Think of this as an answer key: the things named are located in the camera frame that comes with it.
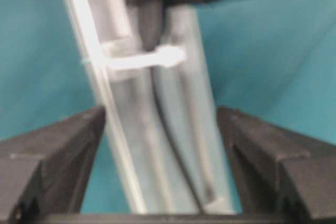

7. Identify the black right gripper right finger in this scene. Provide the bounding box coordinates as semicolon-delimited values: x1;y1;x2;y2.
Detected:
216;106;335;223

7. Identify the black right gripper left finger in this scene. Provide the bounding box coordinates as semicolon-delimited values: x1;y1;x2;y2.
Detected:
1;106;106;223

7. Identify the black USB cable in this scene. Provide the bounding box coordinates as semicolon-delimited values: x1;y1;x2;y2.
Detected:
136;0;218;213

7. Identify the silver aluminium rail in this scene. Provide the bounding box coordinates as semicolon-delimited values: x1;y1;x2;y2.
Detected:
65;0;237;214

